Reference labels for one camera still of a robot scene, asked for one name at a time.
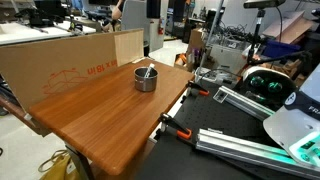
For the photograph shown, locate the white black dry-erase marker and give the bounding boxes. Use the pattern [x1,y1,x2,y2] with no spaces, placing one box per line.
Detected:
[143,63,156,80]

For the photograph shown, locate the small stainless steel pot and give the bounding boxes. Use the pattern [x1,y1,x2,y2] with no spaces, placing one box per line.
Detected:
[133,66,159,93]

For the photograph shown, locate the black orange bar clamp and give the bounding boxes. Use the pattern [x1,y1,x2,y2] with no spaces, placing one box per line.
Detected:
[185,80,211,98]
[157,112,193,140]

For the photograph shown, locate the black perforated breadboard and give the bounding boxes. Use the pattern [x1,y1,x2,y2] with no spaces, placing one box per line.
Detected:
[134,79,320,180]

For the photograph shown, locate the red fire extinguisher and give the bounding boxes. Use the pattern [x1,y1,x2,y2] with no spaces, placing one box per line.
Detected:
[157,18,165,36]

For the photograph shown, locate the brown cardboard box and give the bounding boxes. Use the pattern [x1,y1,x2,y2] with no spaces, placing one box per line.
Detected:
[188,28,208,52]

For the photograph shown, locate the slanted metal pole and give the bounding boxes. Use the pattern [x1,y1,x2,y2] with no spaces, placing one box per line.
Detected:
[198,0,225,80]

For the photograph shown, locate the seated person dark shirt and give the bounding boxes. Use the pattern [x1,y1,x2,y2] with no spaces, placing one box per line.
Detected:
[110,0,128,24]

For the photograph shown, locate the black table leg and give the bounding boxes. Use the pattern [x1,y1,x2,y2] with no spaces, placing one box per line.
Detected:
[64,143,96,180]

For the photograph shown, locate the white VR headset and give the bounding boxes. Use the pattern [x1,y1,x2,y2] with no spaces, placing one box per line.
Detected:
[241,65,298,113]

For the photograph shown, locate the large cardboard panel red print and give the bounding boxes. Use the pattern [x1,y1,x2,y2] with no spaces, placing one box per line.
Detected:
[0,28,145,113]

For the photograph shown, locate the blue plastic bin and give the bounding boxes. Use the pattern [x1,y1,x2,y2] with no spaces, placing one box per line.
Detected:
[261,39,303,60]

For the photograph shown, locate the yellow bag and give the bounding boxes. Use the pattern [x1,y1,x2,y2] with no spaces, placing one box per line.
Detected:
[37,149,81,180]

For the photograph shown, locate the flat cardboard sheets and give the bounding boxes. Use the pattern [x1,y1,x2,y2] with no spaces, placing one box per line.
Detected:
[261,9,314,45]

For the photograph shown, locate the brown wooden board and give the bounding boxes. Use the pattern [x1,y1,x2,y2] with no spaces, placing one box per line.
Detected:
[0,95,52,138]

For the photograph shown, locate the white background table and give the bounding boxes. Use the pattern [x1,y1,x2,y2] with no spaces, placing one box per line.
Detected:
[0,19,98,46]

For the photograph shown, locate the clear bin with cables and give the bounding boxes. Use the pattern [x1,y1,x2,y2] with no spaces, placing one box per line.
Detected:
[209,36,250,75]

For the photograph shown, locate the aluminium extrusion rail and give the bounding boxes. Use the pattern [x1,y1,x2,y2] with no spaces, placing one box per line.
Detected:
[195,128,320,180]
[212,85,278,122]

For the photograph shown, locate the black camera stand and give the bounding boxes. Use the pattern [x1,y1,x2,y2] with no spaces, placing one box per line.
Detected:
[246,8,314,67]

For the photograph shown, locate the black stereo camera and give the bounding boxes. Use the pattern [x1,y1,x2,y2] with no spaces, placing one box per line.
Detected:
[243,0,287,10]

